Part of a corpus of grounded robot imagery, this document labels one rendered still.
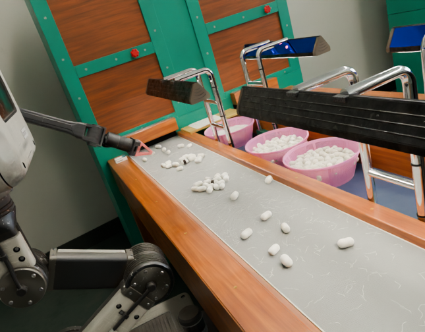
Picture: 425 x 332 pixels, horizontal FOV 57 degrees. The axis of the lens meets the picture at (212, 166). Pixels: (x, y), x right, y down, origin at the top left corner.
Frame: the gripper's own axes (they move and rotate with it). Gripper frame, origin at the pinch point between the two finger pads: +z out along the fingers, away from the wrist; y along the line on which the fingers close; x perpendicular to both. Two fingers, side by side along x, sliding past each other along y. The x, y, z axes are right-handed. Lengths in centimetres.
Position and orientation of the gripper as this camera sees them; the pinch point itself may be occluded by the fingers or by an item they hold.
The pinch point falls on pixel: (150, 152)
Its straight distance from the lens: 168.9
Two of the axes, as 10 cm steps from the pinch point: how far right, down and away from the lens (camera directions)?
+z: 8.5, 2.8, 4.5
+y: -4.0, -2.1, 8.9
